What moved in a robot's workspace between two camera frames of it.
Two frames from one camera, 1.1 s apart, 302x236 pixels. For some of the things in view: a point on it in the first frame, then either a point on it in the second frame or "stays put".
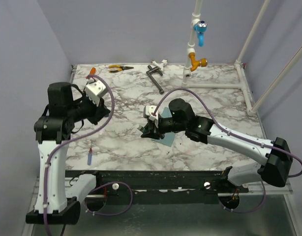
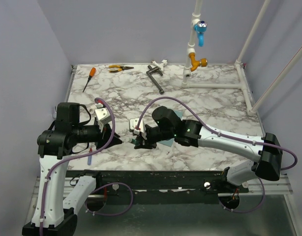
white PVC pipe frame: (242, 83) stays put
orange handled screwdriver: (93, 71) stays put
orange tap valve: (195, 63) stays put
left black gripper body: (91, 109) → (105, 132)
